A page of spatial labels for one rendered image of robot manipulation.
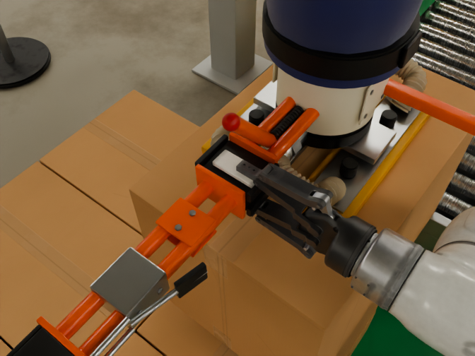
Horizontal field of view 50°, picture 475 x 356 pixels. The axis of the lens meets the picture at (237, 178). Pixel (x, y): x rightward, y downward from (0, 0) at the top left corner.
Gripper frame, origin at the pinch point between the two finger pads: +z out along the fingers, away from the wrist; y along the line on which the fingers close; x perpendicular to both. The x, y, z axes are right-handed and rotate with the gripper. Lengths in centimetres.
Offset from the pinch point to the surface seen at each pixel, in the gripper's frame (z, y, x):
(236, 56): 93, 98, 121
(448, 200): -23, 57, 66
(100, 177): 59, 59, 14
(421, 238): -22, 60, 53
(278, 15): 4.8, -16.6, 15.0
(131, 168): 55, 59, 22
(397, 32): -9.5, -16.2, 22.0
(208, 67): 110, 112, 120
